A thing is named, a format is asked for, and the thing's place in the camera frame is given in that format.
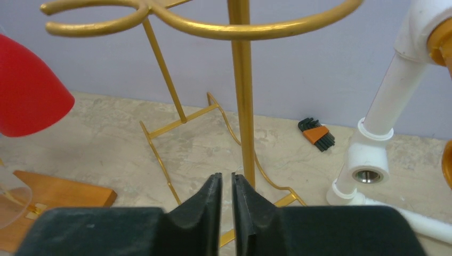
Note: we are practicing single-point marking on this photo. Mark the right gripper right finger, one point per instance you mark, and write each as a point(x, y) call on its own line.
point(265, 229)

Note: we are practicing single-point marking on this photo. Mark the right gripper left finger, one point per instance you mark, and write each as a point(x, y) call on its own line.
point(192, 228)

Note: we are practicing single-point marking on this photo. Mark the gold swirl wine glass rack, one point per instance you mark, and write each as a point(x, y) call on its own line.
point(49, 192)

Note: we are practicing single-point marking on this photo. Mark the clear stemmed glass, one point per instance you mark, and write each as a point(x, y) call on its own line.
point(15, 197)

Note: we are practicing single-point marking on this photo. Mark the gold tall wire rack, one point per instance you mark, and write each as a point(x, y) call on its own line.
point(239, 31)

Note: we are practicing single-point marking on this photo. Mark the red plastic goblet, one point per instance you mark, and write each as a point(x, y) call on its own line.
point(32, 96)

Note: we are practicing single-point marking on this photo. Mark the small black orange object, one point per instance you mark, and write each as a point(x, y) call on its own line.
point(316, 133)

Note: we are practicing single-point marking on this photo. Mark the white pvc pipe frame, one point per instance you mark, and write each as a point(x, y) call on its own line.
point(423, 38)

